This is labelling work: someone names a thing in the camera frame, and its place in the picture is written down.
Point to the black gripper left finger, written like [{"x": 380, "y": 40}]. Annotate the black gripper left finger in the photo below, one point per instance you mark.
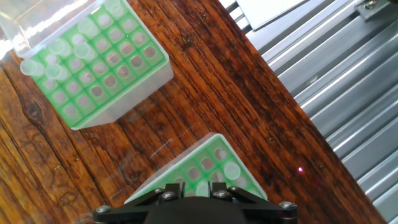
[{"x": 124, "y": 211}]

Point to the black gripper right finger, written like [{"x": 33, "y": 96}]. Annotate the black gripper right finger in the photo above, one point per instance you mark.
[{"x": 267, "y": 211}]

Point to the tall green pipette tip holder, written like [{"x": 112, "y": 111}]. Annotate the tall green pipette tip holder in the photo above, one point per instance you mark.
[{"x": 211, "y": 149}]

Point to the brown wooden board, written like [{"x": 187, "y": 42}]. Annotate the brown wooden board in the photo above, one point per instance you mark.
[{"x": 205, "y": 93}]

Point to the printed white paper sheet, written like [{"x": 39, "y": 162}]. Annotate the printed white paper sheet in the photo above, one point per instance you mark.
[{"x": 273, "y": 9}]

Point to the small metal mount bracket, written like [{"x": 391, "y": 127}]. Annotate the small metal mount bracket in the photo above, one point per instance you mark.
[{"x": 376, "y": 7}]

